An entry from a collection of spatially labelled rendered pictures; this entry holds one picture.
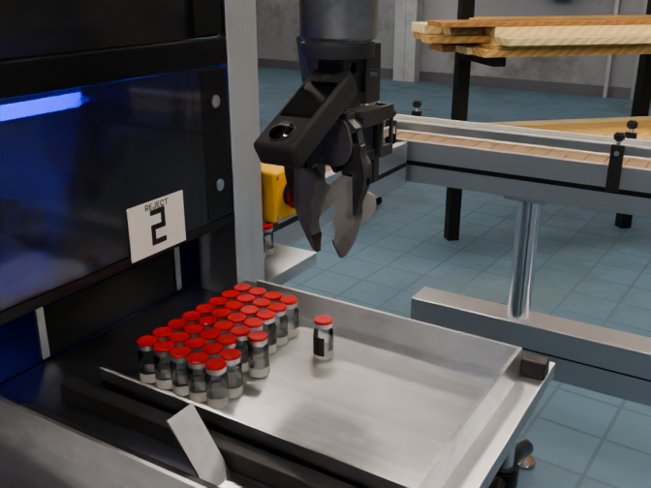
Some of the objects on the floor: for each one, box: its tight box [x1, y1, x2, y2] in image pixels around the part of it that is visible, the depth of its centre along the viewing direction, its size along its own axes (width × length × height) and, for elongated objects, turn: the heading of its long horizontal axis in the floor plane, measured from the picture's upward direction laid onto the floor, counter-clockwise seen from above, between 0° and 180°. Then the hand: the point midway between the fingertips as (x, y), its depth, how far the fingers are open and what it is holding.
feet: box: [488, 439, 536, 488], centre depth 182 cm, size 8×50×14 cm, turn 149°
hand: (325, 243), depth 75 cm, fingers closed
